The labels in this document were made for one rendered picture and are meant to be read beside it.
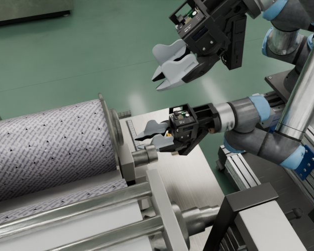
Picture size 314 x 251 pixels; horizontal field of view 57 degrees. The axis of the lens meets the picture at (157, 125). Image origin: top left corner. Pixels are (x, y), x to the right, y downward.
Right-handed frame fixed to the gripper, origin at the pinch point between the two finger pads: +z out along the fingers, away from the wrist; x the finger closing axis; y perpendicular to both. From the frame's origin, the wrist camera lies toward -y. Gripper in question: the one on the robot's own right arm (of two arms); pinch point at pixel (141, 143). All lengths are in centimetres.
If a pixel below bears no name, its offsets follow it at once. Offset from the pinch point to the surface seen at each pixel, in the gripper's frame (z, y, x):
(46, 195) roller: 21.0, 14.1, 15.5
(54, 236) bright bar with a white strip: 15.6, 34.8, 31.7
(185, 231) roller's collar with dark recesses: 2.9, 27.3, 32.6
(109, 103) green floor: -4, -109, -122
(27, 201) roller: 24.1, 14.2, 15.6
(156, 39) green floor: -67, -109, -194
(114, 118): 6.2, 19.7, 6.7
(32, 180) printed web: 22.9, 14.9, 12.1
